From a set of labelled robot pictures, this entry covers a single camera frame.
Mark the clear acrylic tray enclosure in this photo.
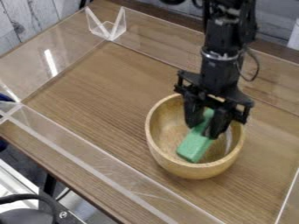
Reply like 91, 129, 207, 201
0, 1, 299, 224

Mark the black table leg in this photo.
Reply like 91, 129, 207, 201
43, 174, 57, 197

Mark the black cable bottom left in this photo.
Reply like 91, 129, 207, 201
0, 192, 55, 224

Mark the metal bracket with screw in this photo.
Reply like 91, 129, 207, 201
37, 192, 87, 224

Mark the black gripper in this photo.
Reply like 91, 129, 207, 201
174, 50, 254, 139

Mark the blue object left edge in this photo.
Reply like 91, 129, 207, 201
0, 92, 16, 152

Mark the brown wooden bowl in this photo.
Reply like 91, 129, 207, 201
144, 94, 246, 179

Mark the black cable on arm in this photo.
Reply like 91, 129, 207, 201
235, 47, 260, 83

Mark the green rectangular block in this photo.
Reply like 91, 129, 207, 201
176, 108, 214, 163

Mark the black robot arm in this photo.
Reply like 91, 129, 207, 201
160, 0, 258, 139

